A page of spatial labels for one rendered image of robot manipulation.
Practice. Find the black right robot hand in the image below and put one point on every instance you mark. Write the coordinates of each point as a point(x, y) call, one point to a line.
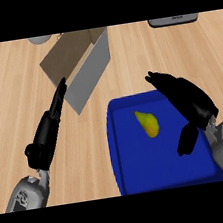
point(189, 100)

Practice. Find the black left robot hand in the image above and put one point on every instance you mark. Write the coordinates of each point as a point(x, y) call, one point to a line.
point(46, 133)

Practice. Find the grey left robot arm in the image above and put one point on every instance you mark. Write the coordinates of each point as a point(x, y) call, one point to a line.
point(29, 191)

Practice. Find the yellow-green pear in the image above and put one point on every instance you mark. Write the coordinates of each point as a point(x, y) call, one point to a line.
point(148, 124)

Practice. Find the blue tray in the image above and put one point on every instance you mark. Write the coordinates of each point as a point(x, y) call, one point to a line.
point(157, 157)

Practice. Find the cardboard box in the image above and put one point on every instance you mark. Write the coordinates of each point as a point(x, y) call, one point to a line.
point(80, 67)

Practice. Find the dark grey appliance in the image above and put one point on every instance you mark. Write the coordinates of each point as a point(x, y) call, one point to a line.
point(172, 20)

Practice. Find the pale grey round object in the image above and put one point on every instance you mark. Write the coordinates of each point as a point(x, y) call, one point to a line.
point(40, 39)

